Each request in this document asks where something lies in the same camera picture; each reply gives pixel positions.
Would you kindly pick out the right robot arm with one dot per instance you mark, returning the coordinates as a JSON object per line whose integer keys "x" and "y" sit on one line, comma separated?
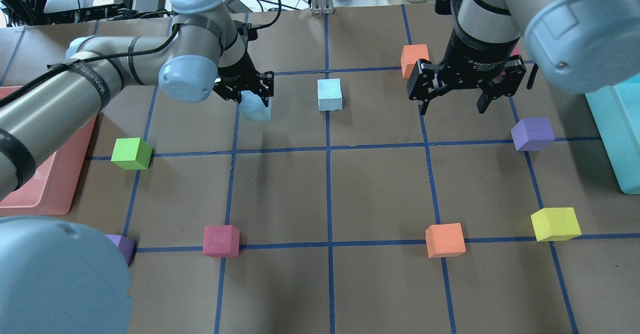
{"x": 580, "y": 46}

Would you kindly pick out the pink block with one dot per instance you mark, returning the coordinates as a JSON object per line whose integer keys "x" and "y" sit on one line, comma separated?
{"x": 221, "y": 241}
{"x": 516, "y": 51}

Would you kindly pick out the yellow foam block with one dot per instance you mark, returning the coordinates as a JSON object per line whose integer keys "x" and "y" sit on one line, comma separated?
{"x": 555, "y": 224}

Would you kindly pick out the pink block right far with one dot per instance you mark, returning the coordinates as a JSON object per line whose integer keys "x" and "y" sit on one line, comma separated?
{"x": 516, "y": 51}

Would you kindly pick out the pink block left near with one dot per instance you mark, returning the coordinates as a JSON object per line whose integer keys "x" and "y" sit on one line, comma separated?
{"x": 221, "y": 241}

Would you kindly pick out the green foam block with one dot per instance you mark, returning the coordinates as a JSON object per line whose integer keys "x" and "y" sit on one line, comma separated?
{"x": 131, "y": 154}

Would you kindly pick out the purple block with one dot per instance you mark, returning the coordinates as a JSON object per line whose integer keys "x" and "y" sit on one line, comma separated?
{"x": 125, "y": 245}
{"x": 532, "y": 134}

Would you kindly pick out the orange block far side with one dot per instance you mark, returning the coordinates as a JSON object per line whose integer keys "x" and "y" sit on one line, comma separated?
{"x": 410, "y": 54}

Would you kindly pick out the cyan plastic tray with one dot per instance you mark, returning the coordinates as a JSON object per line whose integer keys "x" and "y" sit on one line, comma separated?
{"x": 616, "y": 112}

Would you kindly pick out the light blue block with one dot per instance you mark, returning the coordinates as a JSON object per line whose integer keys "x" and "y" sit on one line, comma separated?
{"x": 330, "y": 96}
{"x": 253, "y": 108}

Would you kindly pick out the purple block left side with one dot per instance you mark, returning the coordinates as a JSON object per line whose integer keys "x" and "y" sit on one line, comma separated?
{"x": 125, "y": 245}

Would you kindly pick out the purple block right side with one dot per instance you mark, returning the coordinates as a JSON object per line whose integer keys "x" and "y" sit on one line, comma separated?
{"x": 532, "y": 134}

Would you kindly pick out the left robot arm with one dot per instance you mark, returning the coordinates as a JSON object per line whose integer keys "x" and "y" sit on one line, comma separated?
{"x": 60, "y": 277}

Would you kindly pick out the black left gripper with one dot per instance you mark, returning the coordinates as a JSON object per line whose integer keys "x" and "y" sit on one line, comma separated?
{"x": 234, "y": 75}

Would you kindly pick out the orange block near robot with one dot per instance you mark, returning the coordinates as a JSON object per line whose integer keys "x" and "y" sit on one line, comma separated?
{"x": 445, "y": 240}

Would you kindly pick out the pink plastic tray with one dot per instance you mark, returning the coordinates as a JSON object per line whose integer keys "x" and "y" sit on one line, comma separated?
{"x": 51, "y": 191}

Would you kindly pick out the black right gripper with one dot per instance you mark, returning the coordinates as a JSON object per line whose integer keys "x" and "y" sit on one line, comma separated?
{"x": 472, "y": 50}

